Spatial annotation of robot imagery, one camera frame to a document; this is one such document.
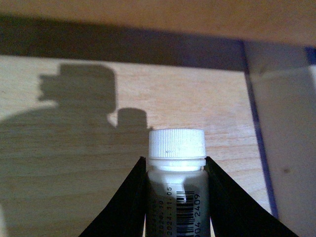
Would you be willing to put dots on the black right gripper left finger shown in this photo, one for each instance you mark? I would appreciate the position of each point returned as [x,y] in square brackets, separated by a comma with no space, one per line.
[124,215]

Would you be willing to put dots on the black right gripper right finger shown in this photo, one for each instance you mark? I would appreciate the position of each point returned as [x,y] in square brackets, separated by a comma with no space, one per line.
[234,213]

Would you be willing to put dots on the white medicine bottle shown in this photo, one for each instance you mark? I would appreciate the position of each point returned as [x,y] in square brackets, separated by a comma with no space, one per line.
[177,184]

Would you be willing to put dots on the wooden drawer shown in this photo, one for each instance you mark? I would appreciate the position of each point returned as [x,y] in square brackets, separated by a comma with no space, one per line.
[77,102]

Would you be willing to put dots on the wooden nightstand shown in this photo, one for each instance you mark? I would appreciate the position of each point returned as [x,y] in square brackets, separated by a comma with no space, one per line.
[285,21]

